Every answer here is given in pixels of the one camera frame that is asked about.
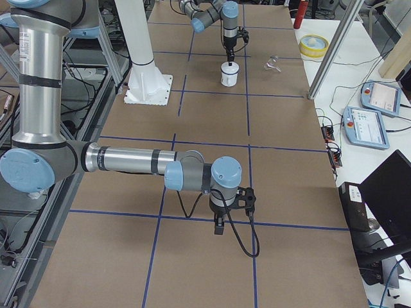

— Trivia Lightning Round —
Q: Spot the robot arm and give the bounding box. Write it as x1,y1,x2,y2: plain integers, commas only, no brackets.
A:
179,1,239,65
1,1,242,235

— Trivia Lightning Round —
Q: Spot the red bottle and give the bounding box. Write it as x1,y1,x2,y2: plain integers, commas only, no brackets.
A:
293,0,309,30

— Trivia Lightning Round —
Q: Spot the teach pendant near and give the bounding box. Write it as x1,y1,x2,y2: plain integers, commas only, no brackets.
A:
342,106,390,150

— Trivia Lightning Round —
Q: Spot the black camera cable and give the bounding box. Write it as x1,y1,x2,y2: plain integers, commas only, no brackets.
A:
175,189,260,258

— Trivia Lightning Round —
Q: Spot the aluminium frame post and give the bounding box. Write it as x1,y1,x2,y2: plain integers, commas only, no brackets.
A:
308,0,365,99

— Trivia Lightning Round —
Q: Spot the teach pendant far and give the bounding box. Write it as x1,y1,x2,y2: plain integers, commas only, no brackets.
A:
360,80,401,117

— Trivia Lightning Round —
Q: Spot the orange terminal block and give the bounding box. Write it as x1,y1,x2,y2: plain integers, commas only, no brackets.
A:
321,124,335,141
327,147,342,168

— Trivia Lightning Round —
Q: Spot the orange terminal block near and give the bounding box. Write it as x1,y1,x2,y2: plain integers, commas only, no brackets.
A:
327,147,342,168

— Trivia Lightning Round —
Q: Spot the orange terminal block far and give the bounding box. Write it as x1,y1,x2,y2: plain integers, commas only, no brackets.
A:
321,124,335,141

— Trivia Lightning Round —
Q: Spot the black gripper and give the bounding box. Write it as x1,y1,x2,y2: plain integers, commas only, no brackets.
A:
223,36,237,66
209,203,231,235

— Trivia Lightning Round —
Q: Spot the black laptop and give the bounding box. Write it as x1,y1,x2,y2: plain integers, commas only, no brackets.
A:
338,150,410,285

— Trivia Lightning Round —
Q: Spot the brown paper table cover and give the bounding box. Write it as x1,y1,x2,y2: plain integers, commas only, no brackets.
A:
31,1,368,307

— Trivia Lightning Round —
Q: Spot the clear plastic funnel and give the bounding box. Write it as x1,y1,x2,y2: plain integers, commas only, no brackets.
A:
264,55,282,73

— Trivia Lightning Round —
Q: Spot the yellow rimmed bowl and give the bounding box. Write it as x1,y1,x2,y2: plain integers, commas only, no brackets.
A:
299,34,329,58

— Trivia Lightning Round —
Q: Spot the white enamel cup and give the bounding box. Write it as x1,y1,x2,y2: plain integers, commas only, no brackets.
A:
221,72,238,87

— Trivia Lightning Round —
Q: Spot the teach pendant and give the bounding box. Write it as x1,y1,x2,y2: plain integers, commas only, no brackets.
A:
360,80,401,117
342,106,390,150

